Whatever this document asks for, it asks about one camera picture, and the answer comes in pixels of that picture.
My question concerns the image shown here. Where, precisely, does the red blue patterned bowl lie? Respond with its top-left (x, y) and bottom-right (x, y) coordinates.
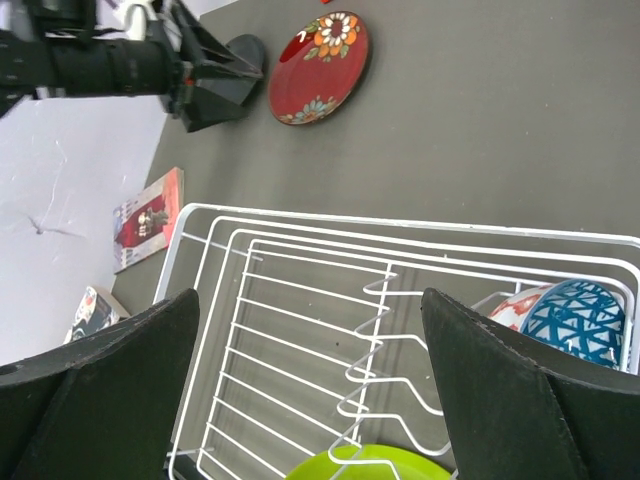
top-left (489, 279), bottom-right (626, 368)

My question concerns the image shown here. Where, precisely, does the white wire dish rack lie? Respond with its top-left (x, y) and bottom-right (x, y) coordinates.
top-left (155, 203), bottom-right (639, 479)

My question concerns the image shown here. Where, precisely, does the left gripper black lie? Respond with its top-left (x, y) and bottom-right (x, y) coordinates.
top-left (149, 1), bottom-right (261, 133)

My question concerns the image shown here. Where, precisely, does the red floral plate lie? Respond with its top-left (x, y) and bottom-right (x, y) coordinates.
top-left (267, 11), bottom-right (371, 126)

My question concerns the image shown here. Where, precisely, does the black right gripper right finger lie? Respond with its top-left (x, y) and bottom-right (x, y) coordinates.
top-left (421, 288), bottom-right (639, 479)

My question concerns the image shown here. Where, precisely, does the black glossy plate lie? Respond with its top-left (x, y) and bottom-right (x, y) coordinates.
top-left (226, 34), bottom-right (266, 78)

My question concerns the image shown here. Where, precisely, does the green plate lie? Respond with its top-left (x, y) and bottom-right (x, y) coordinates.
top-left (285, 444), bottom-right (451, 480)

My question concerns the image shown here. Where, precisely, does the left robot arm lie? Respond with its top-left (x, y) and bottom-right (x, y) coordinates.
top-left (1, 1), bottom-right (266, 132)

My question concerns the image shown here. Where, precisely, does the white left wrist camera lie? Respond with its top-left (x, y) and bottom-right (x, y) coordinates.
top-left (108, 0), bottom-right (165, 40)

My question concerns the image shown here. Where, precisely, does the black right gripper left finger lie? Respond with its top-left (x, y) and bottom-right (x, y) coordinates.
top-left (1, 289), bottom-right (200, 479)

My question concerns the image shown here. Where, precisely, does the red illustrated card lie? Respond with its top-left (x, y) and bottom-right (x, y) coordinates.
top-left (113, 167), bottom-right (184, 273)

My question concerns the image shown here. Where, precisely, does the floral patterned cloth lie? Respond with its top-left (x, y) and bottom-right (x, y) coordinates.
top-left (64, 286), bottom-right (130, 344)

